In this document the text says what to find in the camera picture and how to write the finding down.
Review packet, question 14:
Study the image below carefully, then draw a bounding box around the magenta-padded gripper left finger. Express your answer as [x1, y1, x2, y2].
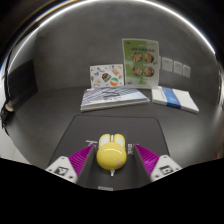
[45, 143, 101, 188]

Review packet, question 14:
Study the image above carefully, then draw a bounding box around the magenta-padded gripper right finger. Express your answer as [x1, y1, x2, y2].
[132, 143, 184, 186]

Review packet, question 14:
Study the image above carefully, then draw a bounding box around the yellow rabbit-shaped computer mouse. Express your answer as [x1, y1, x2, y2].
[96, 133, 128, 177]

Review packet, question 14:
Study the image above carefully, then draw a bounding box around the white box with blue band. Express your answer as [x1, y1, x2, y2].
[151, 85, 200, 115]

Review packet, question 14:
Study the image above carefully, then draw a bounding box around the grey striped booklet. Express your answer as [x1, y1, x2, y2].
[80, 85, 151, 113]

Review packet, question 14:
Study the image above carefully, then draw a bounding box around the white colourful sticker card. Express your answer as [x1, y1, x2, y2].
[89, 63, 125, 89]

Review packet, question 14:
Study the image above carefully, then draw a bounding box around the green food poster sheet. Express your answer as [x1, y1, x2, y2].
[121, 37, 160, 89]

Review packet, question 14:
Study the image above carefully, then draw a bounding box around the black cable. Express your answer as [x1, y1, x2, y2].
[0, 56, 16, 131]

